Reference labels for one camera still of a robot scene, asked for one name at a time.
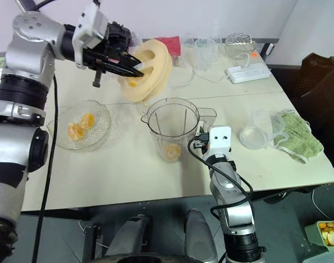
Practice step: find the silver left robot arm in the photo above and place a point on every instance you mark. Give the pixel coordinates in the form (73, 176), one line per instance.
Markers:
(22, 82)

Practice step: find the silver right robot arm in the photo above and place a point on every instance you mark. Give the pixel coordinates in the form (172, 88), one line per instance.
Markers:
(232, 197)

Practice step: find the cream round blender lid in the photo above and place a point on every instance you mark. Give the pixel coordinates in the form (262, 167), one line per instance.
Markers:
(153, 71)

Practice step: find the upturned textured glass bowl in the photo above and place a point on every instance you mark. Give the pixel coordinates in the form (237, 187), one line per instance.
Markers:
(239, 43)

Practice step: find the small clear plastic cup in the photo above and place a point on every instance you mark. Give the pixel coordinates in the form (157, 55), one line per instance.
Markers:
(254, 135)

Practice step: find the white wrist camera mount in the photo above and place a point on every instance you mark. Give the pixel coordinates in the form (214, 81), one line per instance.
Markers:
(220, 139)
(87, 30)

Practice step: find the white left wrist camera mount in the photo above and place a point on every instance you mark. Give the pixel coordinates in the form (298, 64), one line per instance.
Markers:
(87, 30)

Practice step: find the glass bowl with orange pieces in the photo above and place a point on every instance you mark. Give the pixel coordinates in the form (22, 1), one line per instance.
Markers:
(98, 131)

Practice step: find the green box of orange peels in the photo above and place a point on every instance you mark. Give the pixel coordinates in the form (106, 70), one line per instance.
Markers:
(320, 235)

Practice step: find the white power strip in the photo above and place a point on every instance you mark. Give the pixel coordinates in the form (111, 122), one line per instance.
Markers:
(247, 72)

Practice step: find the black table leg frame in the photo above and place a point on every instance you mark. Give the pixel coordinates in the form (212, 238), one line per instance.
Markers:
(91, 243)

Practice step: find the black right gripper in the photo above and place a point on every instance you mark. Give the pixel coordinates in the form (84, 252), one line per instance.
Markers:
(203, 129)

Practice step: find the clear blender jar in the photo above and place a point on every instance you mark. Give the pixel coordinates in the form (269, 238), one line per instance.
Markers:
(169, 128)

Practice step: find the dark bag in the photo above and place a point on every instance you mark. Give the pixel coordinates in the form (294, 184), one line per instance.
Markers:
(320, 82)

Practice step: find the red packet in plastic bag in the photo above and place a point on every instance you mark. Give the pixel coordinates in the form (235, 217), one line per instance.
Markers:
(172, 45)

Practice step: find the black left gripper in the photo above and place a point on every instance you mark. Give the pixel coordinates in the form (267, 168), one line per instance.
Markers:
(117, 38)

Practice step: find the clear round plastic lid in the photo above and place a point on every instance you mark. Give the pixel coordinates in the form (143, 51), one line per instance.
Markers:
(182, 76)

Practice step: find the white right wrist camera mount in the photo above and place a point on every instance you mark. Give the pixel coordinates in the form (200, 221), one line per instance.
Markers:
(220, 139)

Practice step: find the peeled orange piece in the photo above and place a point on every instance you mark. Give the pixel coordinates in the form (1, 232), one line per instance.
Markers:
(76, 132)
(88, 120)
(172, 152)

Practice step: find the clear plastic pitcher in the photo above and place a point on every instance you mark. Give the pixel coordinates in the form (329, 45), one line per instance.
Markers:
(208, 53)

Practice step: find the green towel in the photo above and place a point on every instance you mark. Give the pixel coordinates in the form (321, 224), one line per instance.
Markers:
(298, 134)

